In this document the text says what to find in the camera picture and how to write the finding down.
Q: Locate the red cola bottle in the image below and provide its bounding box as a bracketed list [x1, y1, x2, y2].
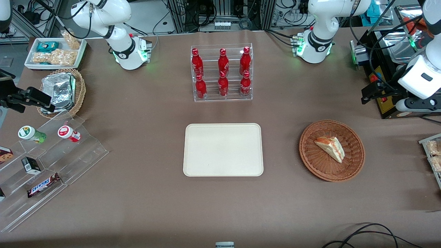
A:
[192, 48, 204, 77]
[218, 48, 229, 74]
[240, 71, 252, 97]
[239, 46, 251, 73]
[218, 71, 229, 97]
[195, 74, 207, 100]

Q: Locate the steel food pan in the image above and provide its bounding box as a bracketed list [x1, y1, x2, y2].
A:
[382, 32, 419, 63]

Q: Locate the brown cookie box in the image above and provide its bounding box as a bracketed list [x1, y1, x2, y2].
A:
[0, 146, 14, 165]

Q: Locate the white edge tray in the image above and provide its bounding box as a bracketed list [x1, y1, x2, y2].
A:
[418, 134, 441, 190]

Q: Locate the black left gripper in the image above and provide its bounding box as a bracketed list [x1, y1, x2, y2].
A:
[361, 81, 404, 105]

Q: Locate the white rectangular snack tray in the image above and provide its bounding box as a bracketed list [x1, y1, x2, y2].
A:
[24, 37, 87, 71]

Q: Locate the red yogurt drink bottle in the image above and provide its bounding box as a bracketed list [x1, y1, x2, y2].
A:
[58, 126, 81, 143]

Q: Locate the black food warmer appliance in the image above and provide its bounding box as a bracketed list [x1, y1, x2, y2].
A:
[351, 5, 441, 119]

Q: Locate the silver foil container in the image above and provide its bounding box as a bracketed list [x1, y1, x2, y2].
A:
[41, 72, 76, 112]

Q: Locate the clear acrylic stepped shelf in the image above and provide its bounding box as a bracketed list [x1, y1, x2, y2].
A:
[0, 110, 109, 233]

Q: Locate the black floor cable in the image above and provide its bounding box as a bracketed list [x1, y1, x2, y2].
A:
[339, 230, 423, 248]
[322, 223, 402, 248]

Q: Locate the round brown wicker basket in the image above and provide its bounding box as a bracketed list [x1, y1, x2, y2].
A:
[299, 119, 366, 182]

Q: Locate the small black carton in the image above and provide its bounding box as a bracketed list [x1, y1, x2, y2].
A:
[21, 157, 42, 175]

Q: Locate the brown table cover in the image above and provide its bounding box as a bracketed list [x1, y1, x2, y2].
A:
[0, 29, 441, 248]

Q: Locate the beige plastic serving tray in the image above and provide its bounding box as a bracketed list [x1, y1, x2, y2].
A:
[183, 123, 264, 177]

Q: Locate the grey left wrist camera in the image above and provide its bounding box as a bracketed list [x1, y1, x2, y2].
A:
[396, 98, 441, 113]

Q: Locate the silver metal side handle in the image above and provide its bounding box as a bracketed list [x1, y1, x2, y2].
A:
[350, 41, 368, 69]

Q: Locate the large clear peanut snack bag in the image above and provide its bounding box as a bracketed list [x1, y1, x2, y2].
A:
[32, 49, 78, 66]

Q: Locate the green yogurt drink bottle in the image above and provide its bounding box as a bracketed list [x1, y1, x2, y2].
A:
[18, 126, 47, 144]

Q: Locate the clear acrylic bottle rack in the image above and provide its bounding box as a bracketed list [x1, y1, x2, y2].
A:
[191, 43, 254, 102]

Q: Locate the teal paper sheet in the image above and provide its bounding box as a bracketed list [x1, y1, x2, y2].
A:
[366, 5, 387, 22]

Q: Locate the triangular sandwich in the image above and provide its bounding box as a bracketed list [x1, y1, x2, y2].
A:
[314, 136, 346, 164]

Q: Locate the small clear peanut snack bag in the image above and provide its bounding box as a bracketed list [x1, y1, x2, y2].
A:
[61, 30, 81, 50]

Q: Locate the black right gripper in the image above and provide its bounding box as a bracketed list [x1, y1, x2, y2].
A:
[0, 79, 56, 113]

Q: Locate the light wicker basket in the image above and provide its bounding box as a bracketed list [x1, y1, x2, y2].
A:
[36, 68, 86, 119]

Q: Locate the snickers chocolate bar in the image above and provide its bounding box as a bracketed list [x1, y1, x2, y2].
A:
[27, 173, 62, 198]

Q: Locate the teal snack packet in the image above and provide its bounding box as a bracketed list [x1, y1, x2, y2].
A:
[36, 41, 60, 53]

